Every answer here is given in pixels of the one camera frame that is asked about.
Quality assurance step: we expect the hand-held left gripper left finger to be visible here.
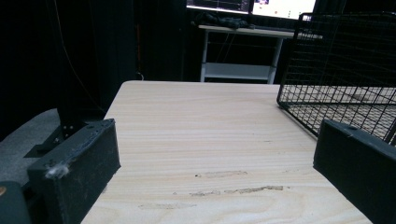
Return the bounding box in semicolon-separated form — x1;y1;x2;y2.
26;118;121;224

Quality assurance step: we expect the dark cloth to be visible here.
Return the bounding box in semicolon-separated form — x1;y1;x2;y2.
191;11;250;30

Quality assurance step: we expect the white metal desk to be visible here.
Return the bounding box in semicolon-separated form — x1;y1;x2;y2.
197;24;323;85

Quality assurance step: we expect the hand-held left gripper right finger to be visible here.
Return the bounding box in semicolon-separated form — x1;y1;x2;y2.
312;119;396;224

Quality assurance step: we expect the black metal stand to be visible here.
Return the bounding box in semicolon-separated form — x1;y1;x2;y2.
23;46;106;159

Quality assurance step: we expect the black wire basket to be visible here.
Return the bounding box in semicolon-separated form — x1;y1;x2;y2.
276;11;396;146

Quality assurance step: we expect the computer monitor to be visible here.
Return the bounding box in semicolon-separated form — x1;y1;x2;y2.
251;0;318;21
186;0;252;15

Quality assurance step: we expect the thin hanging cable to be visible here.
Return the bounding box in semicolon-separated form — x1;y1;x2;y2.
53;0;106;114

